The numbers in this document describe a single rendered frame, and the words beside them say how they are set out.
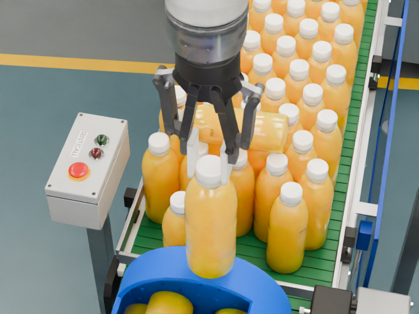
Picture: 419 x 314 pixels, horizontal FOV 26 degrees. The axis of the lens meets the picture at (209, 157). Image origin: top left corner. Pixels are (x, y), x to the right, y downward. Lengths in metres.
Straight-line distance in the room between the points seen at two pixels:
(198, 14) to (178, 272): 0.55
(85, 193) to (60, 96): 1.78
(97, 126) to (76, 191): 0.16
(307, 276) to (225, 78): 0.83
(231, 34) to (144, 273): 0.55
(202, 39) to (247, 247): 0.91
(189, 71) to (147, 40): 2.59
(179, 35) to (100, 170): 0.75
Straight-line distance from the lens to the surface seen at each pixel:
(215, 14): 0.94
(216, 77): 1.02
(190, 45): 0.98
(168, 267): 1.40
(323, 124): 1.75
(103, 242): 1.90
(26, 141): 3.28
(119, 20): 3.71
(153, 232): 1.84
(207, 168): 1.19
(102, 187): 1.68
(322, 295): 1.65
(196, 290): 1.50
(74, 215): 1.71
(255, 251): 1.81
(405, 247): 2.01
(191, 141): 1.14
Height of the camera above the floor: 2.38
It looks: 49 degrees down
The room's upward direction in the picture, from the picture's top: straight up
